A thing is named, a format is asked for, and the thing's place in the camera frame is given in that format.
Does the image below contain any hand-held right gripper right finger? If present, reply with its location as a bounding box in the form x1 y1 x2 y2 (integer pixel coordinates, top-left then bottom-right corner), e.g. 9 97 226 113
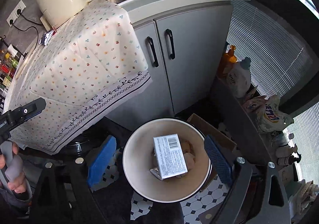
204 135 292 224

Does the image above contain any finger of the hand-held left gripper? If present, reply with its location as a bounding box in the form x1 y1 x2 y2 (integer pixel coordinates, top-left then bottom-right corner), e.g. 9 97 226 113
10 98 47 127

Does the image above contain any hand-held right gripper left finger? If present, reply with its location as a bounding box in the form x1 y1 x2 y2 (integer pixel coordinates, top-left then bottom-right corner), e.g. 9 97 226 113
30 136 117 224

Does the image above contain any round cream trash bin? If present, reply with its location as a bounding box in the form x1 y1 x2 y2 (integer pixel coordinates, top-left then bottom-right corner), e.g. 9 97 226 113
122 118 213 203

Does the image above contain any white printed carton box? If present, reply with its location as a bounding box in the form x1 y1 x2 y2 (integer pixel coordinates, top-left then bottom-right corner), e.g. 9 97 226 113
153 134 188 181

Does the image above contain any person's left forearm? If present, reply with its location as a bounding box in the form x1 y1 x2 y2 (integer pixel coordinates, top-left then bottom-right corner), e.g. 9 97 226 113
0 187 33 224

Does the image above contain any person's left hand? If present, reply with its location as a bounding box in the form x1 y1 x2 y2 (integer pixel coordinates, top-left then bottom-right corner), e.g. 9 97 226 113
0 141 28 195

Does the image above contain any beige crumpled tissue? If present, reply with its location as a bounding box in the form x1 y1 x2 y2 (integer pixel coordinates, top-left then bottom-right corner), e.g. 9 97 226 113
181 139 198 173

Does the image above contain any black round pot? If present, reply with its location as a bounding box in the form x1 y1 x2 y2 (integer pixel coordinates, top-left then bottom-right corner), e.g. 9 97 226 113
63 129 107 158

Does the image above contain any brown cardboard box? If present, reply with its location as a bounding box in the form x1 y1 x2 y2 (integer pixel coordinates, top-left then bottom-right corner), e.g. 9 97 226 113
187 113 237 191

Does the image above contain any spice jar rack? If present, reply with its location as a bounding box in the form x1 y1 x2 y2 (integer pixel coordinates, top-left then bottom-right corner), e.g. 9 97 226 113
0 37 28 100

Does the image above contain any dark grey side shelf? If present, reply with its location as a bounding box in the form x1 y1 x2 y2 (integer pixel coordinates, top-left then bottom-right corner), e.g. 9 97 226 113
211 75 275 166

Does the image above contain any floral tablecloth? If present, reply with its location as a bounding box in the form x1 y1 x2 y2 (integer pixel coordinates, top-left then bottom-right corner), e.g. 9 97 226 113
4 0 152 156

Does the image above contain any white detergent bottle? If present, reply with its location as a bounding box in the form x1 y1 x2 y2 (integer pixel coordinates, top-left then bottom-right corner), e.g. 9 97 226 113
228 57 252 99

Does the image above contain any orange spray bottle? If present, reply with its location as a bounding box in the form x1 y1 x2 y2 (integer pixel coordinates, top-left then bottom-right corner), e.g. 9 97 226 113
217 45 237 79

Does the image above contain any white kitchen cabinet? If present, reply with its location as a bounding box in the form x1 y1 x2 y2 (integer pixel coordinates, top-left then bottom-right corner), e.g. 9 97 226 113
105 0 235 125

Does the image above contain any window blind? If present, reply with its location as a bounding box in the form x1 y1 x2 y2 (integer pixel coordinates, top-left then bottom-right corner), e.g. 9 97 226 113
225 0 319 185

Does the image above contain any black heating base power cable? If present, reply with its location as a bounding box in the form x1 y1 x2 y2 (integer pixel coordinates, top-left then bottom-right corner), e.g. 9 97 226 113
10 21 40 46

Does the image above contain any black air fryer power cable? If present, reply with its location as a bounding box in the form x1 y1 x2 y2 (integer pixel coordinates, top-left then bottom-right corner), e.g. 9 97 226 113
17 11 44 26

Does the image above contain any white wall socket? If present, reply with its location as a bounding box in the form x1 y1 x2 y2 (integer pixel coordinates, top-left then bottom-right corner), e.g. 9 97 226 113
6 0 27 27

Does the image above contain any black cabinet door handle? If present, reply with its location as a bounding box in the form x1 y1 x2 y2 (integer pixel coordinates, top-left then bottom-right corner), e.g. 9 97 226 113
165 29 175 60
146 36 159 67

